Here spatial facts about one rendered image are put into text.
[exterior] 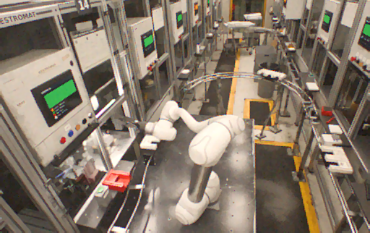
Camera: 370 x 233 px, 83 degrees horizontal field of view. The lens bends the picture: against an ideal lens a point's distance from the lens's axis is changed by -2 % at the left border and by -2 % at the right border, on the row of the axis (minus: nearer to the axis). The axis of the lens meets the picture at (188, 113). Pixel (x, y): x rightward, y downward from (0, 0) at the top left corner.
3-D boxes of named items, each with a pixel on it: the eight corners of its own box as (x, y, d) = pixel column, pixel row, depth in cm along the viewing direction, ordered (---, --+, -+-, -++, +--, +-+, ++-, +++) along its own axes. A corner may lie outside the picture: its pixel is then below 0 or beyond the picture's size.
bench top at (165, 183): (255, 265, 125) (256, 261, 123) (99, 229, 150) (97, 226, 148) (254, 121, 247) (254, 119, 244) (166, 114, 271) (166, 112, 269)
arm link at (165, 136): (152, 138, 154) (158, 122, 159) (173, 144, 153) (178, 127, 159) (151, 134, 144) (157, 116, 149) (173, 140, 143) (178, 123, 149)
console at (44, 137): (49, 168, 101) (-2, 79, 77) (5, 160, 108) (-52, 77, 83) (99, 119, 135) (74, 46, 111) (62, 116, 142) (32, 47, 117)
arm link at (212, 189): (223, 191, 159) (224, 171, 147) (210, 209, 147) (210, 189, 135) (205, 181, 167) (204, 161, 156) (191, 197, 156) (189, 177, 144)
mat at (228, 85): (230, 126, 350) (230, 125, 349) (195, 122, 364) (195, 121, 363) (242, 37, 824) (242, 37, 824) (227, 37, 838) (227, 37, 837)
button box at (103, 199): (106, 208, 133) (101, 196, 127) (95, 205, 135) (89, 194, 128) (113, 197, 139) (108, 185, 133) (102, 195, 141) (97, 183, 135)
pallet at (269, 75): (256, 77, 314) (257, 71, 309) (261, 74, 322) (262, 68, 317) (280, 84, 291) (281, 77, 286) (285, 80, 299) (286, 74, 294)
